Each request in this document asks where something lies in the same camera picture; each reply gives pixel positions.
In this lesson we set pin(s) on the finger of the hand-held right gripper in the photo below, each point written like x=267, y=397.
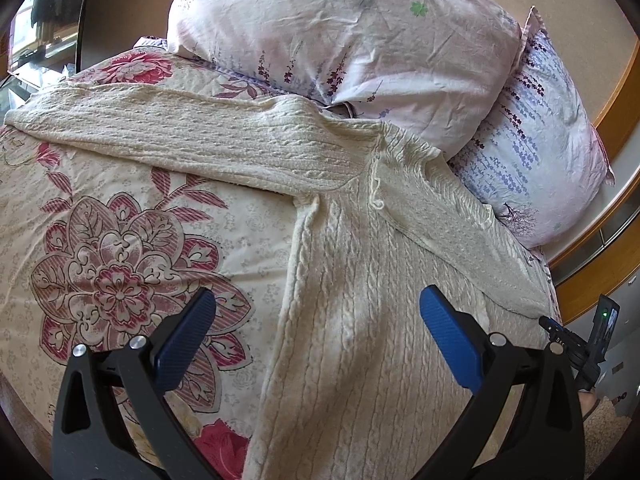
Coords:
x=556, y=331

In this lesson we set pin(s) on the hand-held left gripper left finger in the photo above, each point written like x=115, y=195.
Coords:
x=182, y=340

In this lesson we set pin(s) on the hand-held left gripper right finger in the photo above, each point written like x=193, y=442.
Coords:
x=450, y=332

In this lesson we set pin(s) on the floral bedspread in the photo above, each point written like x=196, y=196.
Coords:
x=100, y=200

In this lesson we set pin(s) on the pink pillow blue flower print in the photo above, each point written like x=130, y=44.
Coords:
x=540, y=160

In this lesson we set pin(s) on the wooden bed headboard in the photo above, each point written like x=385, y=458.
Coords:
x=607, y=125

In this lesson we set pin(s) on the pink floral pillow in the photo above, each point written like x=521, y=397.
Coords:
x=350, y=35

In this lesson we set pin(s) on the window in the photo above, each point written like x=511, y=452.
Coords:
x=42, y=20

